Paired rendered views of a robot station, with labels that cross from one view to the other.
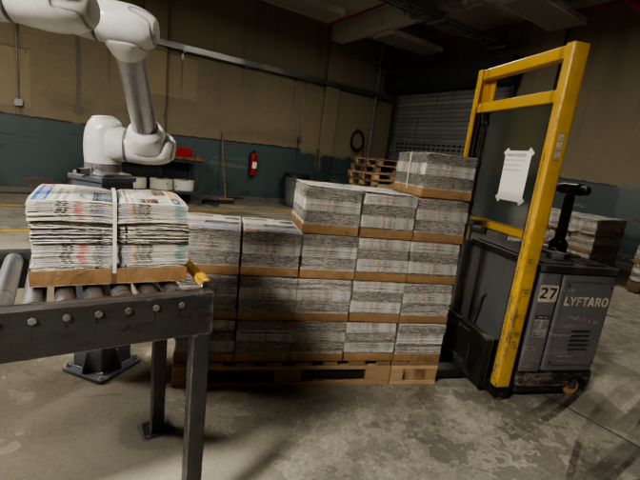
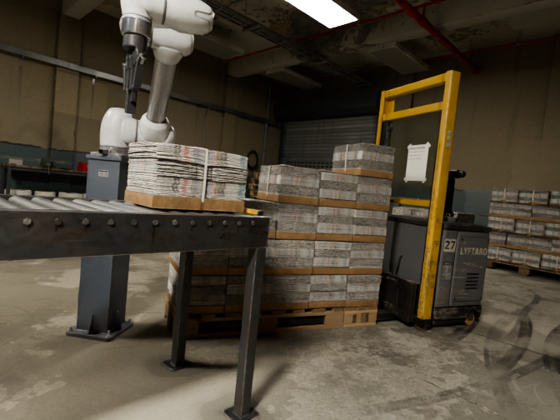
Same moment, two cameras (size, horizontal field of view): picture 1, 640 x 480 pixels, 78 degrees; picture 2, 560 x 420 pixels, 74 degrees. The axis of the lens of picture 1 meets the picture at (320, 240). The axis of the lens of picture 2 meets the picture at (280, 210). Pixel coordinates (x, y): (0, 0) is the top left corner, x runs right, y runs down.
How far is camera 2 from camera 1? 72 cm
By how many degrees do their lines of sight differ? 14
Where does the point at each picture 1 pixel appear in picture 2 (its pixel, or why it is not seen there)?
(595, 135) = not seen: hidden behind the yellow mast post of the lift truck
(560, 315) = (458, 262)
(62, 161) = not seen: outside the picture
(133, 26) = (182, 37)
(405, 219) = (350, 192)
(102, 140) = (120, 127)
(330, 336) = (298, 287)
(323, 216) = (293, 189)
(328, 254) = (297, 219)
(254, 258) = not seen: hidden behind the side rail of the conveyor
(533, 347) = (443, 287)
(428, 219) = (365, 192)
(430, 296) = (369, 252)
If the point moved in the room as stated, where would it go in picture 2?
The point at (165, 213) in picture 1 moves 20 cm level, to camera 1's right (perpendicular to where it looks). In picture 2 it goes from (234, 161) to (285, 167)
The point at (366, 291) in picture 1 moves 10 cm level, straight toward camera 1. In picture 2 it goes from (324, 249) to (327, 252)
